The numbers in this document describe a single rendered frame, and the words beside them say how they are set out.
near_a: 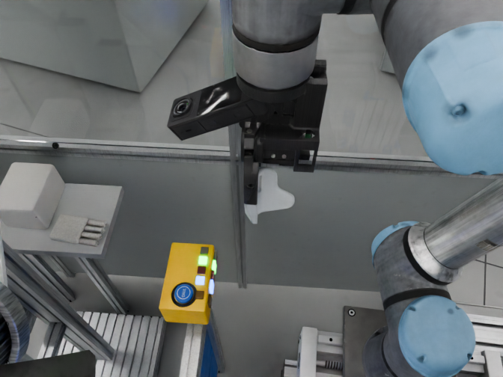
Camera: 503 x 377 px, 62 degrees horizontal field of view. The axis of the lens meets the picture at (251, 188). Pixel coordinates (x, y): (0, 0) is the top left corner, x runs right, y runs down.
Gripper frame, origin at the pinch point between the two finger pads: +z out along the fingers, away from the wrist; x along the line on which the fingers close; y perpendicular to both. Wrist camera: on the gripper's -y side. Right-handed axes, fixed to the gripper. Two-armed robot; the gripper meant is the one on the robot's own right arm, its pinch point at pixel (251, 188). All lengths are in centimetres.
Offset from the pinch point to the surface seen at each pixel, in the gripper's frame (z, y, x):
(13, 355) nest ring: 44, -48, -14
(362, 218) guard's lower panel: 78, 36, 46
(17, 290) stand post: 63, -64, 6
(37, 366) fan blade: 29.4, -35.0, -18.3
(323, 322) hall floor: 148, 31, 31
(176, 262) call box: 40.8, -17.5, 7.4
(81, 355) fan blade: 28.9, -27.8, -16.3
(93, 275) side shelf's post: 104, -62, 29
